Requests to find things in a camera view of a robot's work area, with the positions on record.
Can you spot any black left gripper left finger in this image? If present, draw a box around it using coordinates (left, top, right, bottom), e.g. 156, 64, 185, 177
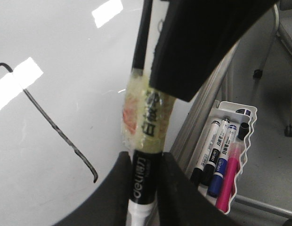
55, 151, 132, 226

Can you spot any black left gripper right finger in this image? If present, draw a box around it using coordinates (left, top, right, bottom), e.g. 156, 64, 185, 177
157, 153, 235, 226

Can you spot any black taped whiteboard marker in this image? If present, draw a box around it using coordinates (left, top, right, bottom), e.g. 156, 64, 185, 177
122, 0, 175, 226

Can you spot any blue capped whiteboard marker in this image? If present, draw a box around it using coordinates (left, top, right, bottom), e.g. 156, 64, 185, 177
208, 124, 237, 198

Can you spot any black capped marker left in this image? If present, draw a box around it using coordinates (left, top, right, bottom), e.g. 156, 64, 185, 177
190, 120, 220, 187

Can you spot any black capped marker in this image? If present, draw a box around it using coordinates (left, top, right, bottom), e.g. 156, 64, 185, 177
201, 117, 229, 186
190, 120, 220, 187

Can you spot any black capped marker middle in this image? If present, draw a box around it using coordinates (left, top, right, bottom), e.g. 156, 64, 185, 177
201, 117, 229, 186

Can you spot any pink highlighter marker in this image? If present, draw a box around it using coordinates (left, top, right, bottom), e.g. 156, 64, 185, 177
215, 142, 243, 213

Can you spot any loose black marker cap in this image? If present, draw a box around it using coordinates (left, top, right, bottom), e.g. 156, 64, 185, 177
237, 122, 250, 140

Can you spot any white plastic marker tray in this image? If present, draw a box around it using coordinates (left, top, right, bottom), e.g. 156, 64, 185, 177
187, 101, 257, 214

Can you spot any blue item in tray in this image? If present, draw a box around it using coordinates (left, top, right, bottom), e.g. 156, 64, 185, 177
235, 108, 251, 116

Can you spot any white whiteboard with aluminium frame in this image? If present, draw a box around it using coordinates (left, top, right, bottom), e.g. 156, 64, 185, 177
0, 0, 238, 226

